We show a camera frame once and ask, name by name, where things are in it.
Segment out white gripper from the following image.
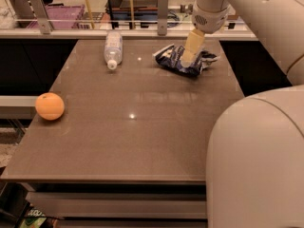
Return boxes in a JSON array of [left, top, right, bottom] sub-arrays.
[[180, 0, 230, 65]]

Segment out blue chip bag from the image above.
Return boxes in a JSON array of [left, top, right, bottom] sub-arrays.
[[153, 44, 219, 77]]

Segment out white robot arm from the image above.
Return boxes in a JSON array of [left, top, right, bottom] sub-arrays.
[[193, 0, 304, 228]]

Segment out clear plastic water bottle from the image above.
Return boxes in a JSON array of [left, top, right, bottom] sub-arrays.
[[104, 30, 123, 70]]

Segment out yellow pole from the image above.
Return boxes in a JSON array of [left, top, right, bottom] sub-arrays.
[[85, 0, 95, 29]]

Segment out purple plastic crate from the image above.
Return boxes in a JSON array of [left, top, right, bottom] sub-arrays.
[[27, 4, 86, 30]]

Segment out orange fruit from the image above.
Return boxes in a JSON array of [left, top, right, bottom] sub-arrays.
[[35, 92, 65, 121]]

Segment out grey table drawer unit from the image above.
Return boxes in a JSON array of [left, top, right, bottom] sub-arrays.
[[27, 184, 208, 223]]

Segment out green snack package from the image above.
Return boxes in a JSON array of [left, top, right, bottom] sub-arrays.
[[19, 208, 47, 228]]

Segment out metal railing bracket middle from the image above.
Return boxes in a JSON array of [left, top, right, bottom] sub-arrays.
[[158, 0, 168, 36]]

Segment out metal railing bracket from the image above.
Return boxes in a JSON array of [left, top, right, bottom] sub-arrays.
[[29, 0, 52, 34], [158, 0, 168, 36]]

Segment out metal railing bracket left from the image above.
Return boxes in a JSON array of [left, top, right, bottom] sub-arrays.
[[29, 0, 52, 34]]

